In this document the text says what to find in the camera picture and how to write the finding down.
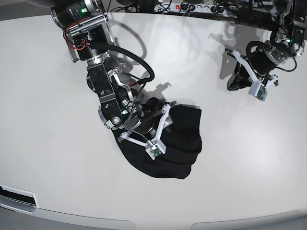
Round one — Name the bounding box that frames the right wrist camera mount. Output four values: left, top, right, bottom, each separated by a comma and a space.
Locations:
118, 101, 178, 160

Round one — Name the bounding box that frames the white table slot bracket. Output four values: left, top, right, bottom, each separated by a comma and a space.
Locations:
0, 184, 39, 214

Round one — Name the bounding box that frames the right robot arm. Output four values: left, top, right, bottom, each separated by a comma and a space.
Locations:
33, 0, 172, 135

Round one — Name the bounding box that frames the white power strip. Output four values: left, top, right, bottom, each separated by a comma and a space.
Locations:
154, 2, 237, 17

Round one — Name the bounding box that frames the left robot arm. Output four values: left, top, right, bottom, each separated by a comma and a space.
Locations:
224, 0, 307, 98

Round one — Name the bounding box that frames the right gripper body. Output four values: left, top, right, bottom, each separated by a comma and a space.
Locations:
124, 97, 166, 135

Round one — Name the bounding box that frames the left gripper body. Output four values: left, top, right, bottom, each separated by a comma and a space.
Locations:
246, 41, 277, 76

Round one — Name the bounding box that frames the black t-shirt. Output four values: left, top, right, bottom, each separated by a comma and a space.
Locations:
112, 105, 202, 180

